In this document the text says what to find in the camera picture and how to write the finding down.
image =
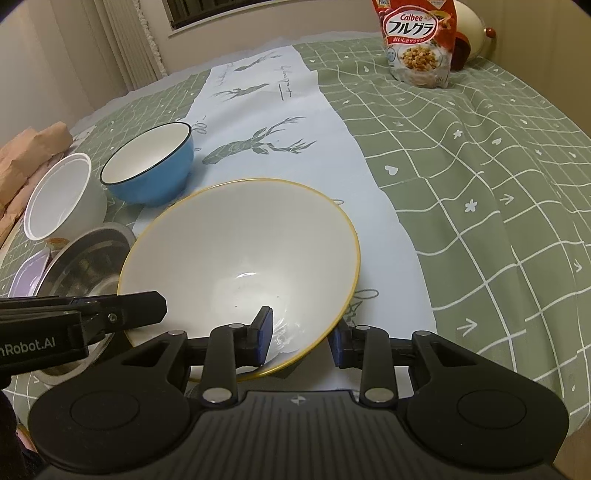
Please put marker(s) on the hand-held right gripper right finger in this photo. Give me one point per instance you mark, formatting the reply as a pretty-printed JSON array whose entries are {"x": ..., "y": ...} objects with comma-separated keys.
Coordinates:
[{"x": 336, "y": 345}]

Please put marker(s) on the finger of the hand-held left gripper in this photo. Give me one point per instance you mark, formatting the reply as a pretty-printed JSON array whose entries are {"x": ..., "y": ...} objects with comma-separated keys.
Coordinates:
[{"x": 129, "y": 309}]

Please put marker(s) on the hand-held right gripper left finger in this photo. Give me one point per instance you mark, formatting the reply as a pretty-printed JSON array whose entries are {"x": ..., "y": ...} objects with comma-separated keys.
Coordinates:
[{"x": 263, "y": 334}]

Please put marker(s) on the stainless steel bowl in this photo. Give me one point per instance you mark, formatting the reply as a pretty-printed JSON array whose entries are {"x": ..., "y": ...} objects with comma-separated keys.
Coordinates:
[{"x": 83, "y": 263}]

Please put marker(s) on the blue plate with yellow rim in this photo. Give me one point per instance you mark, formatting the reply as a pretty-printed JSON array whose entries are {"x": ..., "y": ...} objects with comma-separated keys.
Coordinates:
[{"x": 231, "y": 240}]

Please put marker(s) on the blue enamel bowl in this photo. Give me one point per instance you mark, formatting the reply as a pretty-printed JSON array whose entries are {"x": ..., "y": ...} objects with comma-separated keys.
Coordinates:
[{"x": 157, "y": 184}]

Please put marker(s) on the white plastic bowl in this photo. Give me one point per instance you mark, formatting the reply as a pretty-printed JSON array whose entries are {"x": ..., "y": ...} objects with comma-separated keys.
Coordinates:
[{"x": 60, "y": 194}]

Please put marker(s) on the purple plastic container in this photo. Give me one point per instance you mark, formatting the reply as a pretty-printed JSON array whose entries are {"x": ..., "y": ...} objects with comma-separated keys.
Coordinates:
[{"x": 27, "y": 277}]

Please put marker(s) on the white deer print cloth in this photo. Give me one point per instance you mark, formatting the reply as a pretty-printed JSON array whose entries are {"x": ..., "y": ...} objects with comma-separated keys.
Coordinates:
[{"x": 286, "y": 161}]

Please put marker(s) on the green grid cutting mat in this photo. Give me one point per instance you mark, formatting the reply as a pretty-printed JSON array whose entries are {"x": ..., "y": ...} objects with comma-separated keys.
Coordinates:
[{"x": 461, "y": 184}]

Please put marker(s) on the beige curtain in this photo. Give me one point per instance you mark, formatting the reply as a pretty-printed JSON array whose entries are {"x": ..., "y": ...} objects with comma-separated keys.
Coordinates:
[{"x": 129, "y": 41}]

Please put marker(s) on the red and white cereal bag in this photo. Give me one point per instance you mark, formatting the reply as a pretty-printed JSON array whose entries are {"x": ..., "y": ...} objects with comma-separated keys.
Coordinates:
[{"x": 415, "y": 46}]

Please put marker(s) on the window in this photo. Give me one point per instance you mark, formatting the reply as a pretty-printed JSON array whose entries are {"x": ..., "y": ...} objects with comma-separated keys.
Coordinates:
[{"x": 231, "y": 9}]

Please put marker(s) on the cream round container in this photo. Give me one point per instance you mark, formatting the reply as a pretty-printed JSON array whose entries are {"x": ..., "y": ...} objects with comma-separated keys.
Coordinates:
[{"x": 473, "y": 27}]

